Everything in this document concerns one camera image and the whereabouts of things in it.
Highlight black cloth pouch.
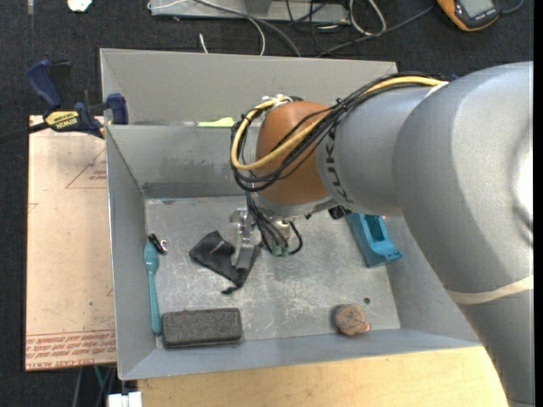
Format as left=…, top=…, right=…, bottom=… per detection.
left=188, top=230, right=262, bottom=295

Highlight dark grey rectangular sponge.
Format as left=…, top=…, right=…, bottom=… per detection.
left=160, top=307, right=244, bottom=349

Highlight brown cardboard board red print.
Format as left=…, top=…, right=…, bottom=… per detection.
left=25, top=114, right=118, bottom=372

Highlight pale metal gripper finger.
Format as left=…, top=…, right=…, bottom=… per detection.
left=233, top=242, right=261, bottom=271
left=229, top=208, right=257, bottom=245

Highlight yellow-green flat item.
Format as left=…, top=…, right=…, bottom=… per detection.
left=196, top=116, right=236, bottom=128

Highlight teal plastic spoon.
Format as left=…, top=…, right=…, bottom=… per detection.
left=143, top=233, right=163, bottom=337

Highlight blue plastic box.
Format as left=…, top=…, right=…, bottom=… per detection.
left=344, top=211, right=403, bottom=269

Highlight grey metal bin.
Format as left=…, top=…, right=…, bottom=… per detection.
left=99, top=47, right=481, bottom=382

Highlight brown round stone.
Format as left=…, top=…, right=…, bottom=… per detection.
left=330, top=303, right=372, bottom=337

